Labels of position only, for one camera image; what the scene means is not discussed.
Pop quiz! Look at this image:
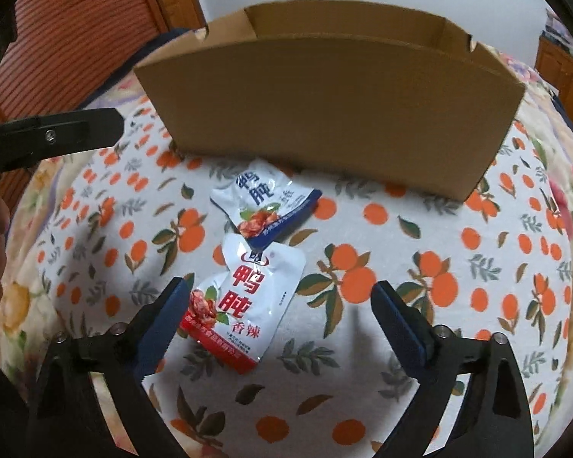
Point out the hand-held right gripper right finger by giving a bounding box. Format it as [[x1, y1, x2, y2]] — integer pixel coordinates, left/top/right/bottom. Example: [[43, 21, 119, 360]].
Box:
[[371, 281, 536, 458]]

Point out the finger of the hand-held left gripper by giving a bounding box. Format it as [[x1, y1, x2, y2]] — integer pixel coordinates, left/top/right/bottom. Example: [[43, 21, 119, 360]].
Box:
[[0, 107, 126, 189]]

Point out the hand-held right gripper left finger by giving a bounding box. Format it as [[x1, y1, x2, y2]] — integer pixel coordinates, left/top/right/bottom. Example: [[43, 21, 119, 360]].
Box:
[[26, 274, 194, 458]]

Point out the white packet red lettering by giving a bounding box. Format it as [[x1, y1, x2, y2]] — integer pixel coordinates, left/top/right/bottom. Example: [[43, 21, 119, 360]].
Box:
[[179, 234, 307, 375]]

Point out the white packet blue lettering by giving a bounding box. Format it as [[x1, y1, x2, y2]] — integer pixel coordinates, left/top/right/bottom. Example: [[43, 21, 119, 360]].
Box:
[[210, 160, 323, 242]]

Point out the brown cardboard box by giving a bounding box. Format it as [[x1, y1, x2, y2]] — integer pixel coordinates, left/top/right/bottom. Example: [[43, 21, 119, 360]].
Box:
[[134, 2, 526, 202]]

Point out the orange fruit print cloth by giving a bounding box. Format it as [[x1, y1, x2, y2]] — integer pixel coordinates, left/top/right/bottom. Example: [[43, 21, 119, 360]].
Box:
[[0, 90, 573, 458]]

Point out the floral blanket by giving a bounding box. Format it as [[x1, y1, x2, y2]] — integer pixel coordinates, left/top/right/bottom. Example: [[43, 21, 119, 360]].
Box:
[[0, 29, 573, 458]]

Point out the wooden cabinet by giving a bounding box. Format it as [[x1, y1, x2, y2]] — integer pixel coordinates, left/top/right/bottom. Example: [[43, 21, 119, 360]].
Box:
[[535, 33, 573, 139]]

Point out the stack of papers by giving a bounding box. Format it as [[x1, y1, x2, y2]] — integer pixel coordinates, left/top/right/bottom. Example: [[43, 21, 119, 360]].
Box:
[[542, 10, 570, 43]]

